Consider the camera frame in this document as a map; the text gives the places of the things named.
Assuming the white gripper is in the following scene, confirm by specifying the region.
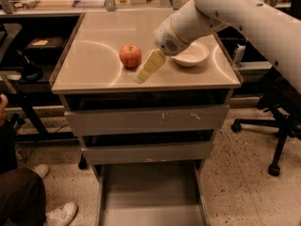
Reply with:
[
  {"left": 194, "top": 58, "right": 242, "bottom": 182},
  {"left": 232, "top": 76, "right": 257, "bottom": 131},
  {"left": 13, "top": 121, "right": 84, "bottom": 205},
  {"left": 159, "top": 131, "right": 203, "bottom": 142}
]
[{"left": 134, "top": 17, "right": 188, "bottom": 84}]

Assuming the red apple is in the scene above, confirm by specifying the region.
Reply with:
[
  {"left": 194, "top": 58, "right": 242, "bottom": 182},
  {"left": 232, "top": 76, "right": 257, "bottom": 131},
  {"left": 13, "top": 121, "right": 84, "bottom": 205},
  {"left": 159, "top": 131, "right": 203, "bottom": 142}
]
[{"left": 119, "top": 44, "right": 142, "bottom": 69}]

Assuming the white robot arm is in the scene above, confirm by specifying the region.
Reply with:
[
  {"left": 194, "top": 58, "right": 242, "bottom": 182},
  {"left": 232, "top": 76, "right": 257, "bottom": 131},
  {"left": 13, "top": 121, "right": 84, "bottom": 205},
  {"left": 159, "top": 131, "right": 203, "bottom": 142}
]
[{"left": 135, "top": 0, "right": 301, "bottom": 92}]

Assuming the top grey drawer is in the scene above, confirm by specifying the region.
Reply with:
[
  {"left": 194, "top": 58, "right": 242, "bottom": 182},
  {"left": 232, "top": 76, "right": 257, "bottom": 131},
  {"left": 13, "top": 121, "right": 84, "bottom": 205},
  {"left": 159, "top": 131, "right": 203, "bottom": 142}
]
[{"left": 65, "top": 105, "right": 229, "bottom": 136}]

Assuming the grey drawer cabinet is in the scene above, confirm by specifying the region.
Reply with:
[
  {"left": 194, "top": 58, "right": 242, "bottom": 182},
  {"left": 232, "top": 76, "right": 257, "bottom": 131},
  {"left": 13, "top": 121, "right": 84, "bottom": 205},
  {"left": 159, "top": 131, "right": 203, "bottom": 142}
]
[{"left": 52, "top": 9, "right": 241, "bottom": 226}]

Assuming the middle grey drawer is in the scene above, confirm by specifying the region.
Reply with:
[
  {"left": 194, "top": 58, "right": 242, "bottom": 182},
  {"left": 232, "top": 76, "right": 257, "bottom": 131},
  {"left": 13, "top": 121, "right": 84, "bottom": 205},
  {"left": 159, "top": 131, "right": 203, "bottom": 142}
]
[{"left": 82, "top": 141, "right": 214, "bottom": 165}]

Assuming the open bottom grey drawer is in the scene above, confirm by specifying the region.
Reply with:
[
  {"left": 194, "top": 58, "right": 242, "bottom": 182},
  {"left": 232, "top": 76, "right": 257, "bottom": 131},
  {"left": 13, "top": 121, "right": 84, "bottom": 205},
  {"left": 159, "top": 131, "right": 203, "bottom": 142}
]
[{"left": 95, "top": 161, "right": 211, "bottom": 226}]

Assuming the person's hand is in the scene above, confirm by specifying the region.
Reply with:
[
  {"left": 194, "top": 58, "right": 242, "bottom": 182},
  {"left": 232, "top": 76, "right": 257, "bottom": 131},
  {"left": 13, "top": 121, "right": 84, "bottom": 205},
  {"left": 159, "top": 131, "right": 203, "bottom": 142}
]
[{"left": 0, "top": 94, "right": 8, "bottom": 126}]

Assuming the white paper bowl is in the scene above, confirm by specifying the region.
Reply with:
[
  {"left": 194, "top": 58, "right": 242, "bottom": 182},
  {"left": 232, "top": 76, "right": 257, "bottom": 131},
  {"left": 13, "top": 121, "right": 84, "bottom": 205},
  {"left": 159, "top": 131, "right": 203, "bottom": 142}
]
[{"left": 172, "top": 41, "right": 210, "bottom": 68}]

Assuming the white spray bottle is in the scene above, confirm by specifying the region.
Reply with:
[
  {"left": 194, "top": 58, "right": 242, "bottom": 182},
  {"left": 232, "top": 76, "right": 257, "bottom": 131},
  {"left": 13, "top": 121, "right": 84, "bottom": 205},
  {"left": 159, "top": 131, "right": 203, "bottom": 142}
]
[{"left": 233, "top": 44, "right": 246, "bottom": 66}]

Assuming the black box on shelf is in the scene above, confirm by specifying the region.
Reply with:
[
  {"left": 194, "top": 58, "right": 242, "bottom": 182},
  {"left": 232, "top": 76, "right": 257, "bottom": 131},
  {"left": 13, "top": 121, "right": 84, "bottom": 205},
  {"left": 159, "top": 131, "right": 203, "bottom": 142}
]
[{"left": 25, "top": 37, "right": 66, "bottom": 65}]

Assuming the black handheld device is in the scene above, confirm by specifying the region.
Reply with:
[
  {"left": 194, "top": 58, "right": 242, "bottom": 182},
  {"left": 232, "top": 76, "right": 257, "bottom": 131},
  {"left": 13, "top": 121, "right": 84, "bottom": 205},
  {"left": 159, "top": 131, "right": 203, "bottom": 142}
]
[{"left": 16, "top": 51, "right": 43, "bottom": 82}]

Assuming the black office chair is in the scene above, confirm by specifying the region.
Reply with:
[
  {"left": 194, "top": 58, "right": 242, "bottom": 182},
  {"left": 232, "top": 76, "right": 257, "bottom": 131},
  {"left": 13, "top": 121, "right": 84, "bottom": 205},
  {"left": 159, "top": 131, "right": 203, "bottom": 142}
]
[{"left": 231, "top": 67, "right": 301, "bottom": 176}]

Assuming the white sneaker far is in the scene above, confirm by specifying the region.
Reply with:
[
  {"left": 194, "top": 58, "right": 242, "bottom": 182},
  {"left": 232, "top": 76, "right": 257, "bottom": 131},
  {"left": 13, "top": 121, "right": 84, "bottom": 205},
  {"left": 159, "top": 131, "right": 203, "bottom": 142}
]
[{"left": 31, "top": 164, "right": 50, "bottom": 179}]

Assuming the white sneaker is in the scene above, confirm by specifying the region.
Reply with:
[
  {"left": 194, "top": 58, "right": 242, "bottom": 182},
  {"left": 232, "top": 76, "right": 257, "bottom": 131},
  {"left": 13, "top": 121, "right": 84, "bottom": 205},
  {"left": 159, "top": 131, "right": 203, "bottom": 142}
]
[
  {"left": 31, "top": 164, "right": 50, "bottom": 179},
  {"left": 43, "top": 202, "right": 78, "bottom": 226}
]

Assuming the white sneaker near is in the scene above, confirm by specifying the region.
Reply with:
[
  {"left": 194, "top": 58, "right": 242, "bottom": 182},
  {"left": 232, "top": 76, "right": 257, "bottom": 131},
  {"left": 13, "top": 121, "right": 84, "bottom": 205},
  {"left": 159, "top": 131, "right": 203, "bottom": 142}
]
[{"left": 43, "top": 202, "right": 78, "bottom": 226}]

